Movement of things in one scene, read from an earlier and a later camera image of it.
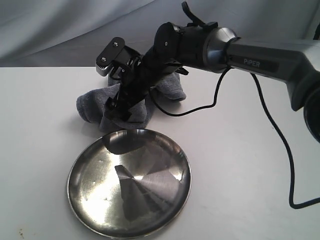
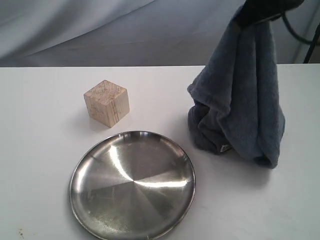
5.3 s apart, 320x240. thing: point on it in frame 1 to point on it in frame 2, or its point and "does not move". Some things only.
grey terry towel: [91, 106] to [240, 105]
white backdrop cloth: [74, 33] does not move
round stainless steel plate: [129, 183] does not move
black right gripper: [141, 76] to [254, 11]
